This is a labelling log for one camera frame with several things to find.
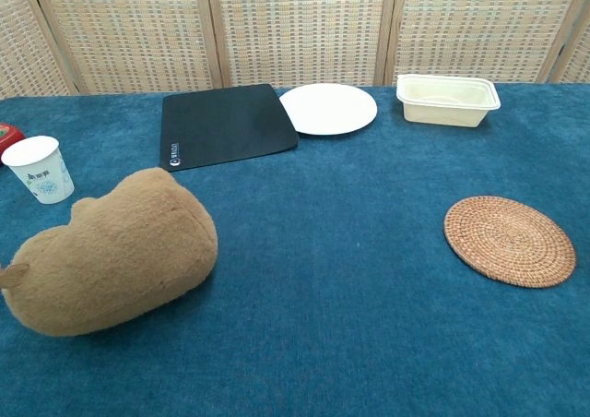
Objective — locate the brown capybara plush toy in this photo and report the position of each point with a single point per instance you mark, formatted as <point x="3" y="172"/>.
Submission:
<point x="120" y="255"/>

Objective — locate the blue table cloth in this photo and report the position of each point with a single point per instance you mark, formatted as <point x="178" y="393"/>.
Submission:
<point x="332" y="297"/>

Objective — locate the small white paper cup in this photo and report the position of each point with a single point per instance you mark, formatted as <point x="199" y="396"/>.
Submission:
<point x="38" y="168"/>

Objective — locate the white round paper plate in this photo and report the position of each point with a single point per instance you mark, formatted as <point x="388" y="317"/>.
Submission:
<point x="329" y="108"/>

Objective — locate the red ketchup squeeze bottle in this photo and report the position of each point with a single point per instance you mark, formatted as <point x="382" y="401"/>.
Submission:
<point x="9" y="135"/>

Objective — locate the cream rectangular food container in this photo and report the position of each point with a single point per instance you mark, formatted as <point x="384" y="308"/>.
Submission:
<point x="444" y="108"/>

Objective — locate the woven folding screen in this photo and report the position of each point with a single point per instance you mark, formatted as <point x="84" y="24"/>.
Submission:
<point x="299" y="25"/>

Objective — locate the round woven rattan coaster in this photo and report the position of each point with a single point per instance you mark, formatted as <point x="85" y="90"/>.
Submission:
<point x="509" y="241"/>

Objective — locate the black mouse pad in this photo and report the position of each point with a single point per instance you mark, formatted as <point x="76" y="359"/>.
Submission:
<point x="226" y="124"/>

